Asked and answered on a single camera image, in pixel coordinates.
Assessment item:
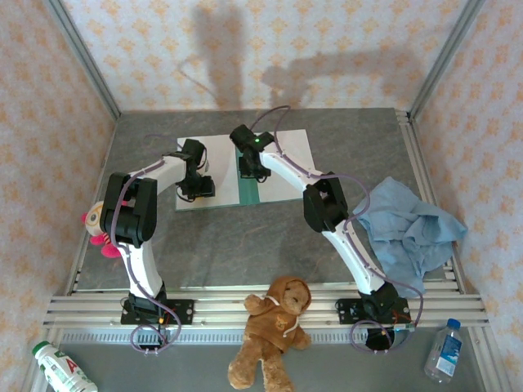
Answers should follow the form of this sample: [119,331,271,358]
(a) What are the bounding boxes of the white paper sheet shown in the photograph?
[175,136,241,212]
[235,128,318,204]

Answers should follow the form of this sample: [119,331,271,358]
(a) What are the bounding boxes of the pink white plush doll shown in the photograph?
[80,199,123,259]

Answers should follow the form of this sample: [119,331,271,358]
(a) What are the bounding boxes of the brown hooded teddy bear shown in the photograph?
[227,276,314,392]

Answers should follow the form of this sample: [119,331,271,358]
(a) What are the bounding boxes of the light blue cloth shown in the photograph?
[351,176,469,298]

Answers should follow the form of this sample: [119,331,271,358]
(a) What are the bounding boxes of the green circuit board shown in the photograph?
[392,323,417,341]

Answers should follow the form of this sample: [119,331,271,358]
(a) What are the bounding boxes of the white green drink bottle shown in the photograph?
[32,341,99,392]

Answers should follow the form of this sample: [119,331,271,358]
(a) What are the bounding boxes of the clear plastic water bottle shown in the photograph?
[423,318,464,385]

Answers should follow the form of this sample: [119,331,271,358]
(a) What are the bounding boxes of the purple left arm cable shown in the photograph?
[110,133,183,357]

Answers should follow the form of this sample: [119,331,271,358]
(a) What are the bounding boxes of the aluminium side rail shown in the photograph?
[394,108,465,293]
[67,114,119,295]

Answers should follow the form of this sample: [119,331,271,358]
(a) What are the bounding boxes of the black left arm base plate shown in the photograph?
[120,299,195,327]

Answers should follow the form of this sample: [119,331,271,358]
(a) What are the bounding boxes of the aluminium rail beams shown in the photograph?
[42,281,489,330]

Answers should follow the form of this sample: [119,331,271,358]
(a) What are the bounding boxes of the grey slotted cable duct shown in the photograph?
[60,331,369,346]

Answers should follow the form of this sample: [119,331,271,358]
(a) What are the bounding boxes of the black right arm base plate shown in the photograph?
[334,297,410,327]

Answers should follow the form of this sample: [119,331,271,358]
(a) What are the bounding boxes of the aluminium frame post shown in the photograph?
[408,0,485,120]
[42,0,123,120]

